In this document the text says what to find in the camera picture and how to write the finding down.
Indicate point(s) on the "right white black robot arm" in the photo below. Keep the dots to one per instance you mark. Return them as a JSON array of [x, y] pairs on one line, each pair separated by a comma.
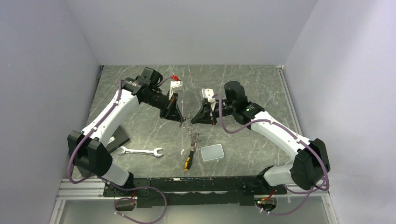
[[310, 164]]

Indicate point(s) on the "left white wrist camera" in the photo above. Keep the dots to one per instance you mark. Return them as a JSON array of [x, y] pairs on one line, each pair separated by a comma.
[[176, 85]]

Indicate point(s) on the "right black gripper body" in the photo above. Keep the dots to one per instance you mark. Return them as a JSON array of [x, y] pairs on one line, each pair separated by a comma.
[[228, 108]]

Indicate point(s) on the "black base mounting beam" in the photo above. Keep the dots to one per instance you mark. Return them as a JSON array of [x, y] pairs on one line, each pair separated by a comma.
[[241, 190]]

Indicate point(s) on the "yellow black screwdriver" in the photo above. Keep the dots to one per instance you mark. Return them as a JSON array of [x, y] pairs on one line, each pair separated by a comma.
[[189, 159]]

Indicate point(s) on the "grey rectangular tin box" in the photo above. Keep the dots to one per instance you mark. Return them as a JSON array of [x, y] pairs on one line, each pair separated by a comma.
[[213, 152]]

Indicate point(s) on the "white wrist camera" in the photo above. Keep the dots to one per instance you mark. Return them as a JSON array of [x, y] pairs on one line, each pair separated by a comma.
[[208, 94], [176, 85]]

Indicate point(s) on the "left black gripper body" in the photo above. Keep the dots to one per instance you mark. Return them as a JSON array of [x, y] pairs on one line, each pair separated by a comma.
[[159, 101]]

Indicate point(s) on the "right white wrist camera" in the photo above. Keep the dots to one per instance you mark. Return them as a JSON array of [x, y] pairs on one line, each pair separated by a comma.
[[208, 94]]

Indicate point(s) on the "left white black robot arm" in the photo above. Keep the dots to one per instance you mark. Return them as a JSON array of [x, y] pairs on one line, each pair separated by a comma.
[[87, 148]]

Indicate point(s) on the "aluminium extrusion rail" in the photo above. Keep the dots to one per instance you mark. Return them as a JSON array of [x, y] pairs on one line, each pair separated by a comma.
[[90, 189]]

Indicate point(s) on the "black square plate rear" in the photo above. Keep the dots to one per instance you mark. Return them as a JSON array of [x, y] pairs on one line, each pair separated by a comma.
[[118, 139]]

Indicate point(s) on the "silver open-end wrench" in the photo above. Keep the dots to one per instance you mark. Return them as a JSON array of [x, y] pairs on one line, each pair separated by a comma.
[[154, 152]]

